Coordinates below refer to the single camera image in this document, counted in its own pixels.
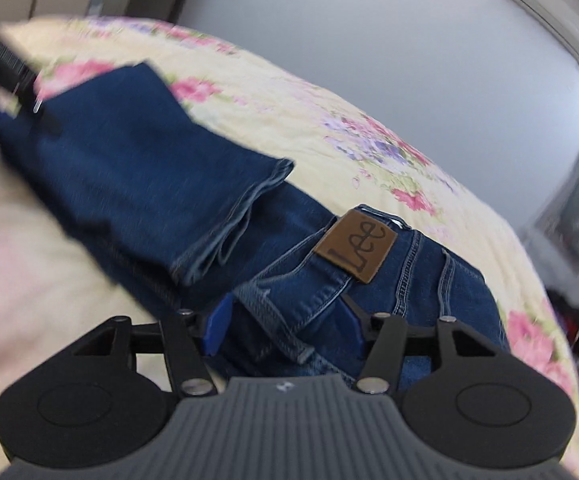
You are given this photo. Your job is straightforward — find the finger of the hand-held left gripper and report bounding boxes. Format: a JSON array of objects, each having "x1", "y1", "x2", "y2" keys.
[{"x1": 19, "y1": 96, "x2": 63, "y2": 134}]

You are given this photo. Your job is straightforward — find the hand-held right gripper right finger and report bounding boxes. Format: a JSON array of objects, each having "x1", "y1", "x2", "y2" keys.
[{"x1": 342, "y1": 295, "x2": 500, "y2": 395}]

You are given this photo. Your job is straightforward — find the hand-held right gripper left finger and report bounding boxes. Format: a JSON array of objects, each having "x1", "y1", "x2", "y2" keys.
[{"x1": 72, "y1": 294, "x2": 233, "y2": 397}]

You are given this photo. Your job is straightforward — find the blue denim pants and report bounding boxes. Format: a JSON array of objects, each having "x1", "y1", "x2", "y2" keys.
[{"x1": 0, "y1": 60, "x2": 511, "y2": 392}]

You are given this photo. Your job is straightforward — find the pile of clothes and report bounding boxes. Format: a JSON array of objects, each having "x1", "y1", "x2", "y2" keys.
[{"x1": 544, "y1": 285, "x2": 579, "y2": 357}]

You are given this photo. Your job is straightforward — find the floral yellow blanket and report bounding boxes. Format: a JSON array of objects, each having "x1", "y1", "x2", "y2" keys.
[{"x1": 0, "y1": 15, "x2": 579, "y2": 461}]

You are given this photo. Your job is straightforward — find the grey printed curtain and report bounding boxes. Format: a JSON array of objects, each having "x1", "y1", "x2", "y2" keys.
[{"x1": 529, "y1": 127, "x2": 579, "y2": 275}]

